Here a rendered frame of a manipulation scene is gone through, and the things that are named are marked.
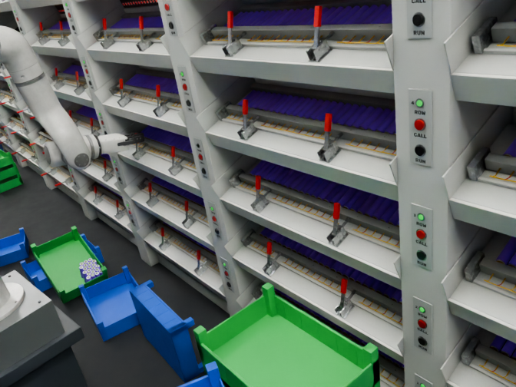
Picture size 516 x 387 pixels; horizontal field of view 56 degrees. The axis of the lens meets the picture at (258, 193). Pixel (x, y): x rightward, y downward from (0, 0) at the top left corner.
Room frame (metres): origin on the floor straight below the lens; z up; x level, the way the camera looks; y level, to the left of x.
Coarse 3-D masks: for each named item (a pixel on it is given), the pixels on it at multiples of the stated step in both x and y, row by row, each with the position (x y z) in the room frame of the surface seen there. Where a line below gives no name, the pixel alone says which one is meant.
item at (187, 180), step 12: (132, 132) 1.84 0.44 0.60; (132, 144) 1.81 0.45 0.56; (120, 156) 1.80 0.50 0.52; (132, 156) 1.72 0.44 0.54; (144, 156) 1.67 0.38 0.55; (168, 156) 1.59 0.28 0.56; (144, 168) 1.64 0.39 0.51; (156, 168) 1.55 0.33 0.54; (168, 168) 1.52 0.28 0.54; (168, 180) 1.51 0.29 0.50; (180, 180) 1.41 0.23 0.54; (192, 180) 1.38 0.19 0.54; (192, 192) 1.39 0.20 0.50
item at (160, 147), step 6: (144, 138) 1.75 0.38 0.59; (150, 144) 1.69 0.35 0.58; (156, 144) 1.66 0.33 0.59; (162, 144) 1.64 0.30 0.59; (150, 150) 1.67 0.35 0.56; (162, 150) 1.63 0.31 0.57; (168, 150) 1.58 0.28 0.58; (180, 150) 1.54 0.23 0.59; (180, 156) 1.52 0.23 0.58; (186, 156) 1.49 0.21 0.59; (192, 156) 1.47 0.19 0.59; (192, 162) 1.47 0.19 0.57
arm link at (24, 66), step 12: (0, 36) 1.44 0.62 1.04; (12, 36) 1.46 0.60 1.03; (12, 48) 1.44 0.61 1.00; (24, 48) 1.47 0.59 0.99; (0, 60) 1.44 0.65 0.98; (12, 60) 1.45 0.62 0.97; (24, 60) 1.47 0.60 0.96; (36, 60) 1.50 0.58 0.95; (12, 72) 1.47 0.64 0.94; (24, 72) 1.46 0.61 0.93; (36, 72) 1.48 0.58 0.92
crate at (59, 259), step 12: (72, 228) 1.94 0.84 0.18; (60, 240) 1.92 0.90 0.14; (72, 240) 1.96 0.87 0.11; (36, 252) 1.84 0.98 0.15; (48, 252) 1.89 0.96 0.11; (60, 252) 1.89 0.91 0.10; (72, 252) 1.89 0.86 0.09; (84, 252) 1.89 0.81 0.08; (48, 264) 1.82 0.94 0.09; (60, 264) 1.83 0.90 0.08; (72, 264) 1.83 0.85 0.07; (48, 276) 1.71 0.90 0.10; (60, 276) 1.76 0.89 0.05; (72, 276) 1.76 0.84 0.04; (60, 288) 1.63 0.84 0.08; (72, 288) 1.71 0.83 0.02
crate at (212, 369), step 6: (210, 366) 0.66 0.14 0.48; (216, 366) 0.66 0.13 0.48; (210, 372) 0.65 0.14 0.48; (216, 372) 0.65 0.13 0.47; (198, 378) 0.66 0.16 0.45; (204, 378) 0.66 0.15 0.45; (210, 378) 0.65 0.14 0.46; (216, 378) 0.65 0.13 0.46; (186, 384) 0.65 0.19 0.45; (192, 384) 0.65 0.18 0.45; (198, 384) 0.66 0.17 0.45; (204, 384) 0.66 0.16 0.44; (210, 384) 0.65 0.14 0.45; (216, 384) 0.65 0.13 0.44; (222, 384) 0.64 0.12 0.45
